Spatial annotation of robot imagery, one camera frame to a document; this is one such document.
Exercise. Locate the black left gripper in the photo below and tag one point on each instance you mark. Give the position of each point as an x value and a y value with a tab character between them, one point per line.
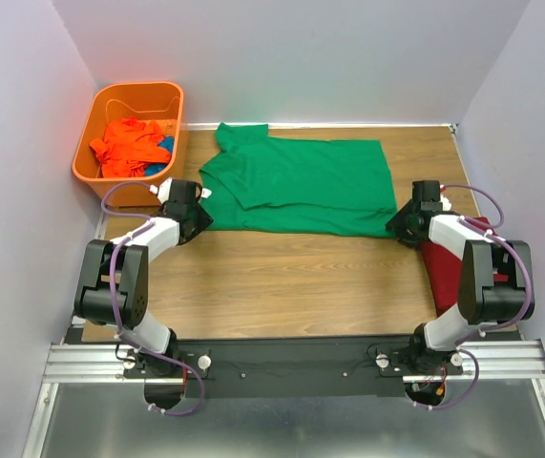
203	220

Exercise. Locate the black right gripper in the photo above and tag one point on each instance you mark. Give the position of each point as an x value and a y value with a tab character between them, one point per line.
396	221

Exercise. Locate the green t-shirt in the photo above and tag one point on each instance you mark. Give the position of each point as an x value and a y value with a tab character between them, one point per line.
259	182

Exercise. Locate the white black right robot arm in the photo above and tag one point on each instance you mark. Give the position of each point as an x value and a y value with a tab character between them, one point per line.
434	343

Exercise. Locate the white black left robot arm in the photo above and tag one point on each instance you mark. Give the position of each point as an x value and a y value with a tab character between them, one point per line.
113	285

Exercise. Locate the folded dark red t-shirt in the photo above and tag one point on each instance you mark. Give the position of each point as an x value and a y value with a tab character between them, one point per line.
444	276

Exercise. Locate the blue t-shirt in basket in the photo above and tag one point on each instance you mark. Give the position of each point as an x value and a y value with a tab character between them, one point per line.
162	157

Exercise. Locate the orange t-shirt in basket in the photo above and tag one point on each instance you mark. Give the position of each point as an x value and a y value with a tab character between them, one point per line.
126	147

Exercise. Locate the orange plastic laundry basket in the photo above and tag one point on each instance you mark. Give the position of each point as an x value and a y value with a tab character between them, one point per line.
162	102

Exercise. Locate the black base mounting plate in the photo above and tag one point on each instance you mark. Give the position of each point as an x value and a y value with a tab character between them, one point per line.
289	368

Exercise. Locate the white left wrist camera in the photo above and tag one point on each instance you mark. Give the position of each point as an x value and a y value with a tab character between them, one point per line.
162	191

